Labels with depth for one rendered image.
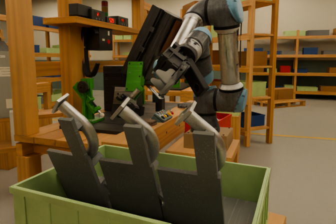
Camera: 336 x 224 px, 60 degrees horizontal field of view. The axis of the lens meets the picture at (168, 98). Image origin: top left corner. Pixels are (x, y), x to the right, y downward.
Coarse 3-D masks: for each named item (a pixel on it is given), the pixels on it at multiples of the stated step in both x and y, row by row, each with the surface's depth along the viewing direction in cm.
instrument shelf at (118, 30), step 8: (64, 16) 173; (72, 16) 171; (48, 24) 180; (56, 24) 180; (64, 24) 180; (72, 24) 180; (80, 24) 180; (88, 24) 182; (96, 24) 190; (104, 24) 198; (112, 24) 208; (112, 32) 235; (120, 32) 235; (128, 32) 235; (136, 32) 243
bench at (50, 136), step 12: (48, 132) 163; (60, 132) 163; (96, 132) 163; (24, 144) 160; (36, 144) 164; (48, 144) 151; (60, 144) 148; (84, 144) 143; (24, 156) 159; (36, 156) 162; (24, 168) 159; (36, 168) 163
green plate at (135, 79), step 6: (132, 66) 201; (138, 66) 199; (132, 72) 200; (138, 72) 198; (126, 78) 201; (132, 78) 199; (138, 78) 198; (126, 84) 200; (132, 84) 199; (138, 84) 197; (126, 90) 200; (132, 90) 198
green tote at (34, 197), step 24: (96, 168) 108; (192, 168) 98; (240, 168) 92; (264, 168) 89; (24, 192) 74; (48, 192) 87; (240, 192) 93; (264, 192) 72; (24, 216) 75; (48, 216) 72; (72, 216) 68; (96, 216) 66; (120, 216) 62; (264, 216) 79
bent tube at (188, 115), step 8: (192, 104) 62; (184, 112) 64; (192, 112) 62; (176, 120) 63; (184, 120) 63; (192, 120) 62; (200, 120) 62; (200, 128) 62; (208, 128) 62; (216, 136) 63; (216, 144) 63; (224, 144) 64; (216, 152) 64; (224, 152) 64; (224, 160) 65
